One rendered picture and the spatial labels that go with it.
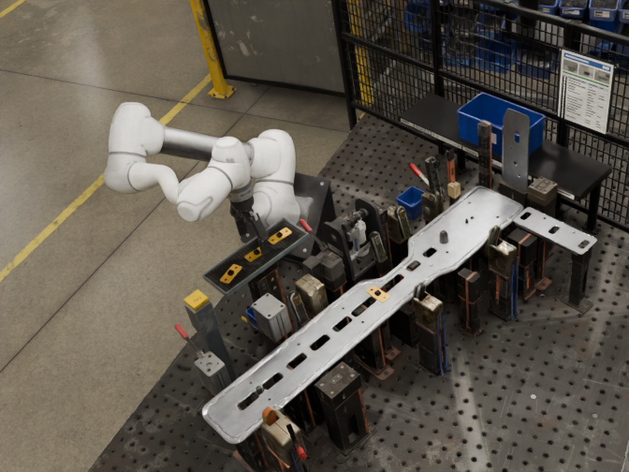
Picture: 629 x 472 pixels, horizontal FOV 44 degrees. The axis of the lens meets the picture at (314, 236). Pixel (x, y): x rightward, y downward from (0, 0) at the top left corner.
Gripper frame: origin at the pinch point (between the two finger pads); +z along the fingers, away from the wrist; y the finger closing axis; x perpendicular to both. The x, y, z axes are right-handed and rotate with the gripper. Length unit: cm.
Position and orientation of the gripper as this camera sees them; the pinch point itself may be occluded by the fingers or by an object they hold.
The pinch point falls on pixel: (254, 241)
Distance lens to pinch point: 260.6
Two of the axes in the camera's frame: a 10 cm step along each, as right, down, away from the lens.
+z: 1.5, 7.3, 6.7
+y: 6.0, 4.6, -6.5
